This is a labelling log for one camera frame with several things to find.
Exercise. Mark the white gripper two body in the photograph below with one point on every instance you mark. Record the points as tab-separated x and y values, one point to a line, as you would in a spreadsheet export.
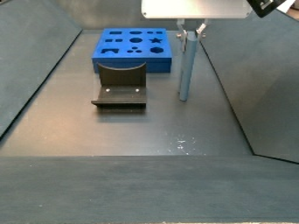
195	8

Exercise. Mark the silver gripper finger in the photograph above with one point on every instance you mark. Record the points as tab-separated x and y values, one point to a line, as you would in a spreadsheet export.
200	29
181	33

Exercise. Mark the light blue square-circle object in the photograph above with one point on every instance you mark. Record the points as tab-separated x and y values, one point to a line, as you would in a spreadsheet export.
187	63

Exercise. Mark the black curved fixture stand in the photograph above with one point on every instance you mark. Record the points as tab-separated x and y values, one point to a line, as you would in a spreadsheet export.
121	86

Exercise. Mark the blue foam shape-sorter block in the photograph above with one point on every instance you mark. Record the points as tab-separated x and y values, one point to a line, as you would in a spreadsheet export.
128	47

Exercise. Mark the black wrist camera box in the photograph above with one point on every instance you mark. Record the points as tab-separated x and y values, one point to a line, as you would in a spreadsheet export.
263	7

